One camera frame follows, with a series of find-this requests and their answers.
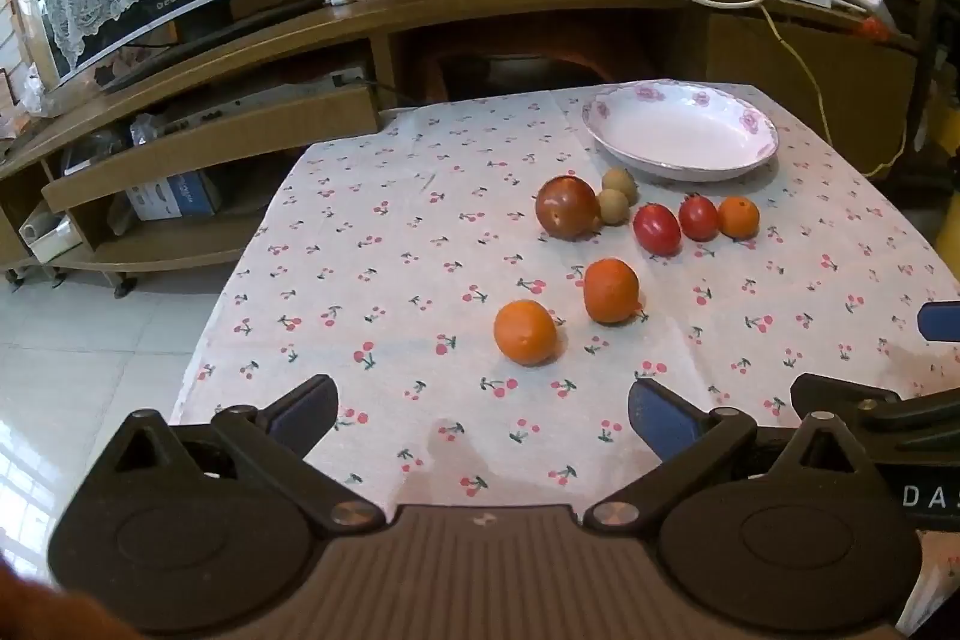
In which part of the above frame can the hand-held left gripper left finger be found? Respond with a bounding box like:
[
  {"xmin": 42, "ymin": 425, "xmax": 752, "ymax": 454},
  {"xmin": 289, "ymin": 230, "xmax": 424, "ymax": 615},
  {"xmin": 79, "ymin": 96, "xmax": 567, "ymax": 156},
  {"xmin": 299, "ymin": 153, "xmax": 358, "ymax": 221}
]
[{"xmin": 109, "ymin": 374, "xmax": 387, "ymax": 532}]

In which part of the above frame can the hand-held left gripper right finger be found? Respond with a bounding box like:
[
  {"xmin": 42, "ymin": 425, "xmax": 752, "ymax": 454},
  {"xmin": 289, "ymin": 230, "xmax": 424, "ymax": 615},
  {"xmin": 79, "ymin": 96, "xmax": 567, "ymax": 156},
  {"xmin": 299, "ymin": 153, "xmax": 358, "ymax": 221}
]
[{"xmin": 583, "ymin": 376, "xmax": 875, "ymax": 532}]

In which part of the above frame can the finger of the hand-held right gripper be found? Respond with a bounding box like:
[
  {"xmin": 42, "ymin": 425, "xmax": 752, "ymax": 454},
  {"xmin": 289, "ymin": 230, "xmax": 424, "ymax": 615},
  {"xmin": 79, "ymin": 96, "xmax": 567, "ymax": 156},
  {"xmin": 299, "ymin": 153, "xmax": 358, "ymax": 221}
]
[
  {"xmin": 918, "ymin": 302, "xmax": 960, "ymax": 343},
  {"xmin": 791, "ymin": 374, "xmax": 960, "ymax": 446}
]

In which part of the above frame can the red tomato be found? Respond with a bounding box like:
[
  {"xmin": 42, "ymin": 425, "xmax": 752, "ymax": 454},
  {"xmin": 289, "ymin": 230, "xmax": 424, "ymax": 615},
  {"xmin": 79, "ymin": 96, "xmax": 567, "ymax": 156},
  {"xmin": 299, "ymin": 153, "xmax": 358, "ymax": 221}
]
[
  {"xmin": 679, "ymin": 194, "xmax": 721, "ymax": 242},
  {"xmin": 633, "ymin": 203, "xmax": 683, "ymax": 257}
]

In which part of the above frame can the small orange with stem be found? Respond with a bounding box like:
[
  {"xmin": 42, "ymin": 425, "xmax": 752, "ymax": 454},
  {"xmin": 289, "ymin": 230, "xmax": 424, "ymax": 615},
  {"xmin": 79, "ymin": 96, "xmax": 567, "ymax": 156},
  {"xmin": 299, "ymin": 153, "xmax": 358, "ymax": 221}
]
[{"xmin": 718, "ymin": 197, "xmax": 761, "ymax": 240}]

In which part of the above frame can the small green fruit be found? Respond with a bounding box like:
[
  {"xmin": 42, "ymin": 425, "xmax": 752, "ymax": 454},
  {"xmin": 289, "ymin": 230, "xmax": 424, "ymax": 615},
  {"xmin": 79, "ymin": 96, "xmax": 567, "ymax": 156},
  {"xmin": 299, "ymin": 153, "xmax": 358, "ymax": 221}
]
[
  {"xmin": 596, "ymin": 188, "xmax": 629, "ymax": 227},
  {"xmin": 601, "ymin": 167, "xmax": 638, "ymax": 206}
]

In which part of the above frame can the white floral plate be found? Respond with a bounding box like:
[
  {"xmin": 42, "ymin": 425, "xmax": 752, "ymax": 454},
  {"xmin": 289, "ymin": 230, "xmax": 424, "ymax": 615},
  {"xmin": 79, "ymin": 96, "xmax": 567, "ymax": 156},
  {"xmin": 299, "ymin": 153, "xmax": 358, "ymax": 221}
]
[{"xmin": 582, "ymin": 80, "xmax": 779, "ymax": 184}]

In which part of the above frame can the cherry print tablecloth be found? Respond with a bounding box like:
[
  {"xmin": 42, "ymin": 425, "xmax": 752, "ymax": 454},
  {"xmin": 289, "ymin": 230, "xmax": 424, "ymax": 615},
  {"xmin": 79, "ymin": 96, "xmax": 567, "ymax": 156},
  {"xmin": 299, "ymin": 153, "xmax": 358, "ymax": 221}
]
[{"xmin": 169, "ymin": 79, "xmax": 960, "ymax": 637}]

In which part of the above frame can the blue and white box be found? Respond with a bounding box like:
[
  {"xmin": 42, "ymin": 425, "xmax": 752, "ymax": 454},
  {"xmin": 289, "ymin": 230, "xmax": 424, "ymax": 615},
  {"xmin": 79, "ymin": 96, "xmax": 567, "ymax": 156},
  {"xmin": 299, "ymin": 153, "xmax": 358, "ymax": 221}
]
[{"xmin": 126, "ymin": 171, "xmax": 222, "ymax": 220}]

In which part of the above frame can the wooden television stand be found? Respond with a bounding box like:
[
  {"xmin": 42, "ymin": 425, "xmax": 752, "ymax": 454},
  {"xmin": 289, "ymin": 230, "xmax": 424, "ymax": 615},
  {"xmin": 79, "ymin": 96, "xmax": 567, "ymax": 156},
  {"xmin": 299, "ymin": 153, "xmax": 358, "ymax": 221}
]
[{"xmin": 0, "ymin": 0, "xmax": 931, "ymax": 300}]

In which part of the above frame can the yellow cable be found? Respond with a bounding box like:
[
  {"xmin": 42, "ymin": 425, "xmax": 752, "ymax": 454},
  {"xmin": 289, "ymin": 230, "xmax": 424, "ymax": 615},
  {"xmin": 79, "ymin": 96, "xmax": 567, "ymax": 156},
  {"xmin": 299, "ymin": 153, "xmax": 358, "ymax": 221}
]
[{"xmin": 739, "ymin": 0, "xmax": 912, "ymax": 180}]

